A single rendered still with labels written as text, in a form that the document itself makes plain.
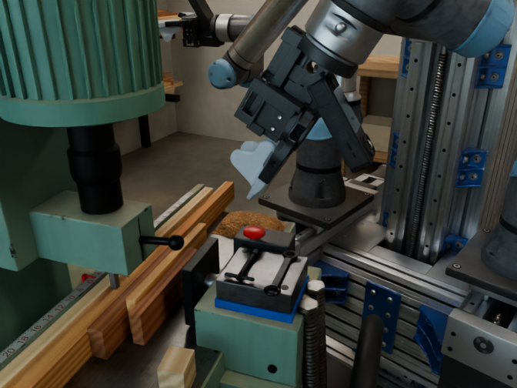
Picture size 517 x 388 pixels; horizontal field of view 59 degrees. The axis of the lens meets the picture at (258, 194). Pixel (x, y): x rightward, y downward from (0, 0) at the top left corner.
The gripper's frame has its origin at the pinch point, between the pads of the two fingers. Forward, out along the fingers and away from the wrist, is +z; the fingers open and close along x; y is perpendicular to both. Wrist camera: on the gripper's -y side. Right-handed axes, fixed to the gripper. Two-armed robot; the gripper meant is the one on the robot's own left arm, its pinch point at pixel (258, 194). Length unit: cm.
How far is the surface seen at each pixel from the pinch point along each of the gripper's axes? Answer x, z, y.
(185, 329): 8.2, 19.2, -2.4
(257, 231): 0.4, 4.6, -2.7
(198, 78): -338, 133, 124
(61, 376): 21.3, 22.4, 6.2
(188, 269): 7.4, 10.7, 1.7
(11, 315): 10.9, 35.7, 20.4
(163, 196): -199, 161, 64
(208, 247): 1.8, 10.5, 1.5
